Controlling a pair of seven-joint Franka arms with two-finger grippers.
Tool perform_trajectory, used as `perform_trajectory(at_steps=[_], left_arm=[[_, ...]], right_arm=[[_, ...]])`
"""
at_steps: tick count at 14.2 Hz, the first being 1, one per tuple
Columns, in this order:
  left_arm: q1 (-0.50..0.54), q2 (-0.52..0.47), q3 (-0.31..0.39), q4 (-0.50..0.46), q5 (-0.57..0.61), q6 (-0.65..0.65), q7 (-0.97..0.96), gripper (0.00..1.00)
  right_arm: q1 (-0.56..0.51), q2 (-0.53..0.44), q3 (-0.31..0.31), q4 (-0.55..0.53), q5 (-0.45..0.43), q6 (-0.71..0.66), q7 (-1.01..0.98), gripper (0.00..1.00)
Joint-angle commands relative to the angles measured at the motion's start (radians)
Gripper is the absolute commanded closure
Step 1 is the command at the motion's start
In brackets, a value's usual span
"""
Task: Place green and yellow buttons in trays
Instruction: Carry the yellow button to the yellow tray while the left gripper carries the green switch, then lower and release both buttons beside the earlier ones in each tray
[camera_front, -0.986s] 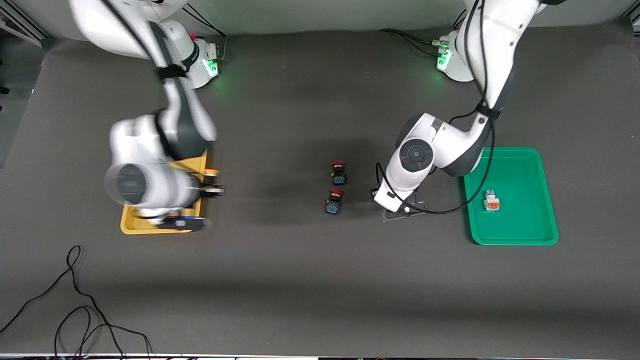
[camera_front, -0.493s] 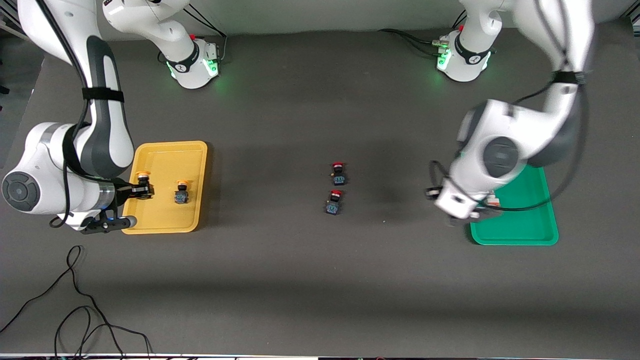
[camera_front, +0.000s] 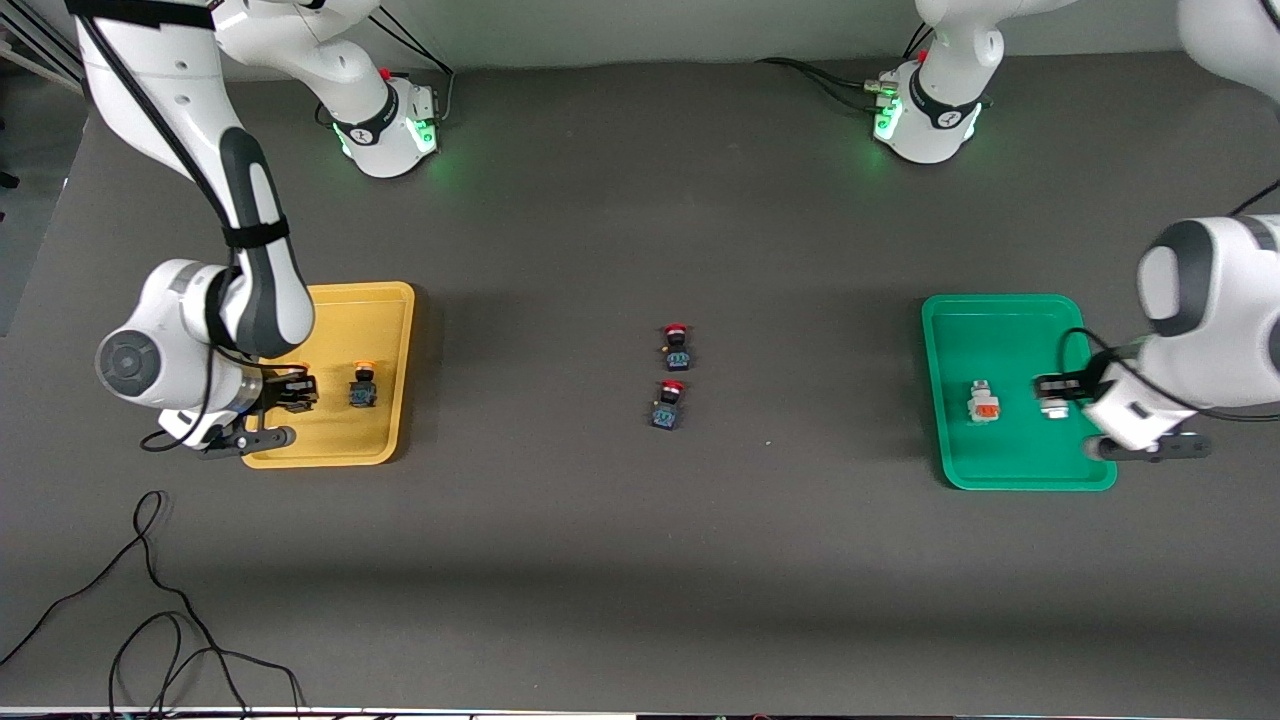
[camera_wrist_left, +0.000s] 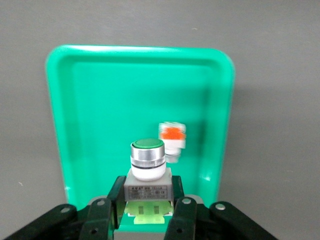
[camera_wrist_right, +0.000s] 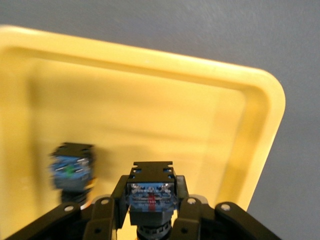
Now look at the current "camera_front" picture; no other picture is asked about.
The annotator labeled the green plastic tray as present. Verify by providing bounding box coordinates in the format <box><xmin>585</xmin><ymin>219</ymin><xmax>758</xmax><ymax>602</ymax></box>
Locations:
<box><xmin>920</xmin><ymin>293</ymin><xmax>1119</xmax><ymax>492</ymax></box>

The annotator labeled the black left arm base cable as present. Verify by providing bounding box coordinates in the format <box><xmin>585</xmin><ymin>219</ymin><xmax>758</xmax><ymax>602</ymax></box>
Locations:
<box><xmin>754</xmin><ymin>56</ymin><xmax>893</xmax><ymax>113</ymax></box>

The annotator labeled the black cable along right arm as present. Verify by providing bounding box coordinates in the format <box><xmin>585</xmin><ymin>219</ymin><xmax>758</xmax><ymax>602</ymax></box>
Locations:
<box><xmin>72</xmin><ymin>8</ymin><xmax>263</xmax><ymax>263</ymax></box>

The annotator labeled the black cable on table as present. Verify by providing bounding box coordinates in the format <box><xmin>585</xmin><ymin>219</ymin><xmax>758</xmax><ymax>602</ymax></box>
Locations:
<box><xmin>0</xmin><ymin>489</ymin><xmax>307</xmax><ymax>720</ymax></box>

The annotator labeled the black arm base cable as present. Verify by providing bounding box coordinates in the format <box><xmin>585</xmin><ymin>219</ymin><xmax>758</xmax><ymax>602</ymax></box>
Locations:
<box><xmin>368</xmin><ymin>5</ymin><xmax>457</xmax><ymax>129</ymax></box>
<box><xmin>754</xmin><ymin>56</ymin><xmax>893</xmax><ymax>113</ymax></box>

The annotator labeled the yellow plastic tray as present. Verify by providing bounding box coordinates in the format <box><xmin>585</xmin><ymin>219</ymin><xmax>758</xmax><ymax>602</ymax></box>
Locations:
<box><xmin>240</xmin><ymin>281</ymin><xmax>416</xmax><ymax>469</ymax></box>

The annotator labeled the black right arm base cable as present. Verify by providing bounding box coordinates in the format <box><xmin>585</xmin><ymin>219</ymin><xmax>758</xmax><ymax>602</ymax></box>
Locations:
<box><xmin>368</xmin><ymin>5</ymin><xmax>457</xmax><ymax>129</ymax></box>

